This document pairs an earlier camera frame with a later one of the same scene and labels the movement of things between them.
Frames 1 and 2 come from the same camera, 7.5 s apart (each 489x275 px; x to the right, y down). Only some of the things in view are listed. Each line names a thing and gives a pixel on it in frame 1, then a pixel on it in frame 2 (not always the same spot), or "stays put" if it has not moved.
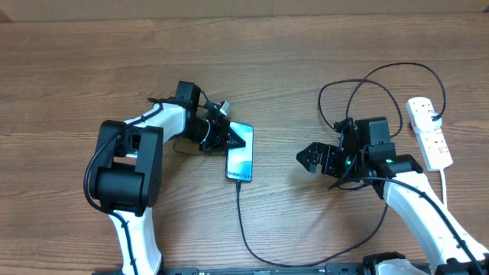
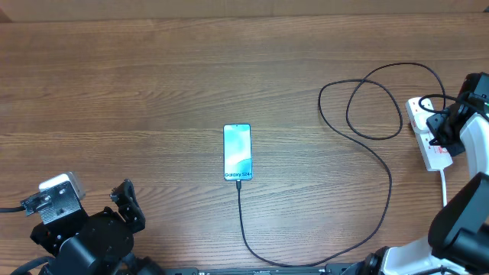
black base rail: [326, 269] stays put
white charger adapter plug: [423, 120] stays put
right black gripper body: [338, 163] → [442, 130]
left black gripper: [218, 143] → [128, 207]
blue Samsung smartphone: [239, 161] stays put
